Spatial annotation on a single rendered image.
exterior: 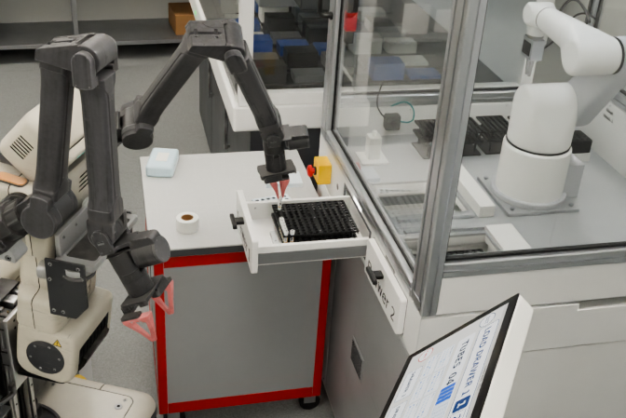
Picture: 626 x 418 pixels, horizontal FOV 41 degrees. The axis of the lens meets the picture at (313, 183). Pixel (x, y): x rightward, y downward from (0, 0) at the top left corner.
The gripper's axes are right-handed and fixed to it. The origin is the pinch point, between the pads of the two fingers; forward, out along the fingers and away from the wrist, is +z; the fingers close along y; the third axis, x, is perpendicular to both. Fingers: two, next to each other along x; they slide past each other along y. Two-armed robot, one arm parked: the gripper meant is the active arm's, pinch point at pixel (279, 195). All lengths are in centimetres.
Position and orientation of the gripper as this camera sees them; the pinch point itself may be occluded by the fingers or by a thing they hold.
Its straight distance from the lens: 237.8
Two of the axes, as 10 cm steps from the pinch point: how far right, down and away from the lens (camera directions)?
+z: 0.9, 8.5, 5.2
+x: -2.5, -4.9, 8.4
